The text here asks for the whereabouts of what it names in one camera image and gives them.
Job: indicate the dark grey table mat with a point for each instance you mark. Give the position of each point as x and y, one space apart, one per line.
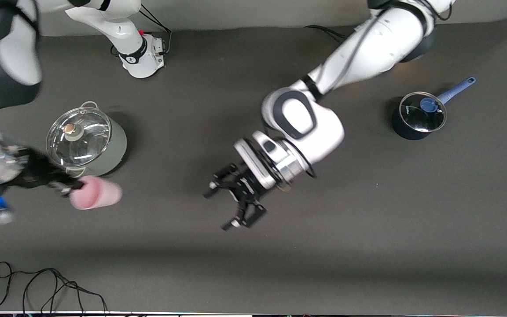
253 264

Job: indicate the glass lid with blue knob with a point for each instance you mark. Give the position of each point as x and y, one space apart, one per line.
416 119

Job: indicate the glass stockpot lid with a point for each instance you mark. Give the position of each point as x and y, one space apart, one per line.
82 141

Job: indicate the pink cup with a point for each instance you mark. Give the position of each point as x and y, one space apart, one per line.
99 193

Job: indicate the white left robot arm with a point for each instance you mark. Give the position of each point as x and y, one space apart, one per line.
368 48

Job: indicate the grey-green stockpot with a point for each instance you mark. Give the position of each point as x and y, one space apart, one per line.
112 149

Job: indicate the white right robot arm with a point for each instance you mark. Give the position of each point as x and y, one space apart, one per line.
139 61

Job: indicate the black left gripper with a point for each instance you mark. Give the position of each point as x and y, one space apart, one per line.
245 186

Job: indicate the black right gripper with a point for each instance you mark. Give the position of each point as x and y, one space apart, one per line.
38 169

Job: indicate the dark blue saucepan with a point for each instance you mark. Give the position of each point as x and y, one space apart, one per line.
405 132

